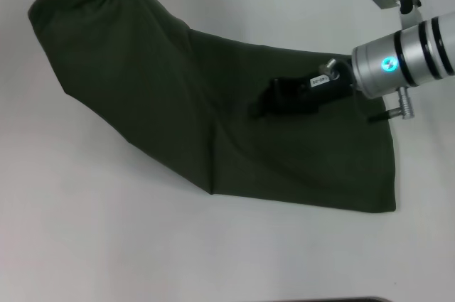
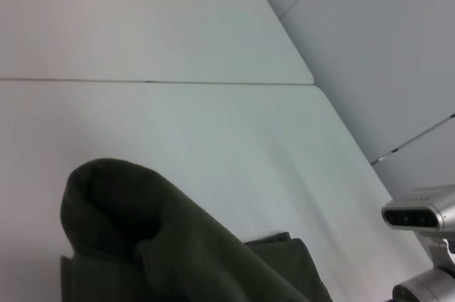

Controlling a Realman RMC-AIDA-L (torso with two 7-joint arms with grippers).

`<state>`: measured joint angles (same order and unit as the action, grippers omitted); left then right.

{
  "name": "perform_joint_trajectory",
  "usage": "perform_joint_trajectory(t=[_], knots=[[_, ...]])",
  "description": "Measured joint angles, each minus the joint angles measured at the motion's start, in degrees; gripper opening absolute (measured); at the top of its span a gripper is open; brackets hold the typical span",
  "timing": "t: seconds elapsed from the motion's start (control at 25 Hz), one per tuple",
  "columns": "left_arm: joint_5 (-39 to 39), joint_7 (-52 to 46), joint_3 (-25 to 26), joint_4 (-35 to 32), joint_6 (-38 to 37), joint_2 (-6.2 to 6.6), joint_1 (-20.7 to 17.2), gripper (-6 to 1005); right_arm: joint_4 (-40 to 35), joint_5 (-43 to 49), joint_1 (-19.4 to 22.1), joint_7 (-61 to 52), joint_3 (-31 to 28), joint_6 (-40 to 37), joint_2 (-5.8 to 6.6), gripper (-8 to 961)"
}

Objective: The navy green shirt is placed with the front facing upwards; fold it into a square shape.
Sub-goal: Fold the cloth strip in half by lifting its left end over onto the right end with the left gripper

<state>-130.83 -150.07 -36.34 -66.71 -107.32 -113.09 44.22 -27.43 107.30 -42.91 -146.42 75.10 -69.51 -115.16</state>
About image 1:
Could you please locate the dark green printed t-shirt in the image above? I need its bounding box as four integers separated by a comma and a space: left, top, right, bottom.
27, 0, 397, 215

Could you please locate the right arm silver cable plug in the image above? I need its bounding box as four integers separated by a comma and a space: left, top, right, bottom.
368, 86, 417, 124

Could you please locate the dark flat object edge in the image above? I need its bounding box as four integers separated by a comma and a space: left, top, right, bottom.
301, 296, 387, 302

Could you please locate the small silver wrist connector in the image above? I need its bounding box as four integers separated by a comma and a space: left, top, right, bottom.
317, 59, 341, 82

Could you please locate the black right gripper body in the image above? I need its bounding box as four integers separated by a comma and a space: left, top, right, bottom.
300, 60, 358, 108

